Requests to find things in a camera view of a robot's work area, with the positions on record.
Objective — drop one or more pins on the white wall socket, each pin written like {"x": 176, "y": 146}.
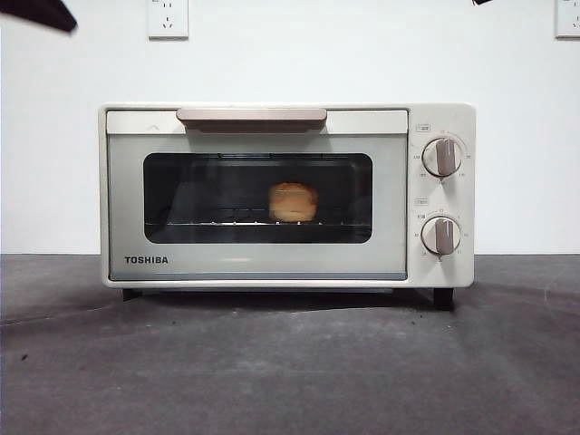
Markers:
{"x": 569, "y": 20}
{"x": 168, "y": 20}

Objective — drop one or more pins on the beige oven knob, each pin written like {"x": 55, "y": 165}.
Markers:
{"x": 440, "y": 235}
{"x": 441, "y": 157}

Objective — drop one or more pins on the golden bread loaf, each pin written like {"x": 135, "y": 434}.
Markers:
{"x": 293, "y": 204}

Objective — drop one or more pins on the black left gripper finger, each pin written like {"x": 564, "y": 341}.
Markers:
{"x": 41, "y": 11}

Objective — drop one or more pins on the white Toshiba toaster oven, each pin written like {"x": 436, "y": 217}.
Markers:
{"x": 439, "y": 118}

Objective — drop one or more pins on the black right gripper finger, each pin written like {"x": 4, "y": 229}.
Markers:
{"x": 479, "y": 2}

